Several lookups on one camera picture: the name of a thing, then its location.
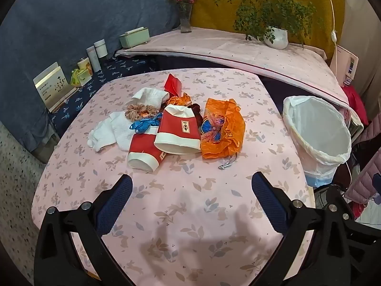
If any white ribbed cloth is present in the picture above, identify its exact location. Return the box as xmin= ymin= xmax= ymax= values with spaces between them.
xmin=131 ymin=87 xmax=170 ymax=111

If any orange plastic bag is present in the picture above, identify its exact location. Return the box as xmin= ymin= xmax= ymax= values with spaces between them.
xmin=200 ymin=98 xmax=246 ymax=159

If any white bin liner bag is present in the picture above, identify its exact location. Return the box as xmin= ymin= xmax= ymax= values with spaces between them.
xmin=282 ymin=95 xmax=352 ymax=180

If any orange crumpled wrapper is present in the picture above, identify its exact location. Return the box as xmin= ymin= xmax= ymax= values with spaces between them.
xmin=169 ymin=92 xmax=192 ymax=108

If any red and cream pouch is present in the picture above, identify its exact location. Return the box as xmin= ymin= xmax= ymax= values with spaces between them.
xmin=154 ymin=104 xmax=201 ymax=155

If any yellow fabric backdrop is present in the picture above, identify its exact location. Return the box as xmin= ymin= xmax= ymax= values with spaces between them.
xmin=190 ymin=0 xmax=346 ymax=60

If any blue fabric backdrop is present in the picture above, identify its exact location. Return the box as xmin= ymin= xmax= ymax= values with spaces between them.
xmin=0 ymin=0 xmax=194 ymax=155

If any pink down jacket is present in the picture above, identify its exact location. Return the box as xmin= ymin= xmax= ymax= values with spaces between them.
xmin=347 ymin=110 xmax=381 ymax=218

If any dark blue leaf print cloth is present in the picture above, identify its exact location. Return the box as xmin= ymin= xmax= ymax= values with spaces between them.
xmin=49 ymin=56 xmax=158 ymax=132

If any yellow green small box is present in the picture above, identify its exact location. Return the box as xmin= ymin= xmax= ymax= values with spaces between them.
xmin=70 ymin=68 xmax=89 ymax=87

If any green tissue box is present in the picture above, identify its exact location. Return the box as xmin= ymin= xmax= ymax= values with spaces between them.
xmin=119 ymin=27 xmax=150 ymax=49

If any blue trash bin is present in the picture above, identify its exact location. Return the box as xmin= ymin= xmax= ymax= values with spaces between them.
xmin=282 ymin=95 xmax=352 ymax=188

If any white plant pot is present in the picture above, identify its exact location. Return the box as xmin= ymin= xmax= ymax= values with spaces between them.
xmin=263 ymin=26 xmax=289 ymax=50

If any tall white bottle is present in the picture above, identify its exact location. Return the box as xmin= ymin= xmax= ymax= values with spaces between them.
xmin=86 ymin=46 xmax=101 ymax=72

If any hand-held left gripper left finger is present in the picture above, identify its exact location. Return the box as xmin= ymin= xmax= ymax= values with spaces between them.
xmin=34 ymin=173 xmax=133 ymax=286

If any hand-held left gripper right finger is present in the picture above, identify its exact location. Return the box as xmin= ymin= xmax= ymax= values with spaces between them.
xmin=251 ymin=171 xmax=361 ymax=286

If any pink sheet with red stripe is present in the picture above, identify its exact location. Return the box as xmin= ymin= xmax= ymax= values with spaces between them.
xmin=115 ymin=27 xmax=350 ymax=111

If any beige scrunchie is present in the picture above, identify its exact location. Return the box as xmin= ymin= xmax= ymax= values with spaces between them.
xmin=124 ymin=104 xmax=159 ymax=123

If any yellow floral box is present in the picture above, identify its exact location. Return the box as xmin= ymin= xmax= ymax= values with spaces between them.
xmin=77 ymin=56 xmax=92 ymax=76

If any white cable with switch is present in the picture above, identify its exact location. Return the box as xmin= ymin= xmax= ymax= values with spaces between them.
xmin=323 ymin=0 xmax=340 ymax=75

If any red paper packet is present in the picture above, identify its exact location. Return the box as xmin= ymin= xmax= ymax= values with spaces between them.
xmin=163 ymin=73 xmax=183 ymax=97

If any pink white appliance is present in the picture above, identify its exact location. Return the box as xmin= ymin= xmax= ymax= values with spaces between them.
xmin=330 ymin=45 xmax=358 ymax=87

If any pink rabbit print tablecloth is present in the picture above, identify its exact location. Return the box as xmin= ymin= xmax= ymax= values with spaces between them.
xmin=31 ymin=68 xmax=316 ymax=286

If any glass vase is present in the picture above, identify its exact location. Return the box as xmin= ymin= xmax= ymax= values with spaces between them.
xmin=179 ymin=4 xmax=193 ymax=34

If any red cloth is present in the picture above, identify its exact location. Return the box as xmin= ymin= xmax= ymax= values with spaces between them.
xmin=342 ymin=85 xmax=370 ymax=126

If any blue ribbon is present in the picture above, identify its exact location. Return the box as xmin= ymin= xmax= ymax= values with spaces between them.
xmin=129 ymin=116 xmax=163 ymax=134

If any white round jar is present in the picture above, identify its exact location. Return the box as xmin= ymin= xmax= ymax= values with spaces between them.
xmin=94 ymin=39 xmax=108 ymax=58

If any green leafy plant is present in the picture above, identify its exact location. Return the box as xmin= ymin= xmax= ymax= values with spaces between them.
xmin=214 ymin=0 xmax=325 ymax=51

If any white paper towel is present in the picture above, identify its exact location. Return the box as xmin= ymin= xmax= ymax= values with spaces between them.
xmin=88 ymin=112 xmax=135 ymax=152

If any dark red scrunchie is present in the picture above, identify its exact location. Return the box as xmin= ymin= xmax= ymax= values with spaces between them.
xmin=190 ymin=103 xmax=203 ymax=120

